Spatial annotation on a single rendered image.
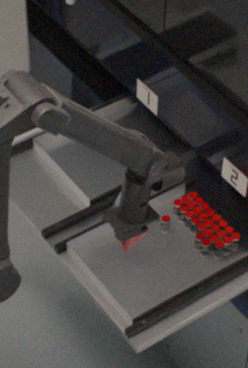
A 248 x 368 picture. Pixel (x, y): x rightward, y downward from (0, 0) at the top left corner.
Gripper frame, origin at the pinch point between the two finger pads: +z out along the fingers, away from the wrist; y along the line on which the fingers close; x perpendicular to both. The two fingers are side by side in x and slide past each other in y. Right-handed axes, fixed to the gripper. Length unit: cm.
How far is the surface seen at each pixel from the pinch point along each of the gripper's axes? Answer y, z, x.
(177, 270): 18.9, 17.1, 1.4
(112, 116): 36, 14, 53
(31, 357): 20, 106, 54
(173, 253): 21.1, 16.8, 6.0
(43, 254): 46, 102, 89
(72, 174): 15.9, 17.4, 40.9
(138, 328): 1.2, 18.3, -7.6
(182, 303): 12.9, 16.4, -7.6
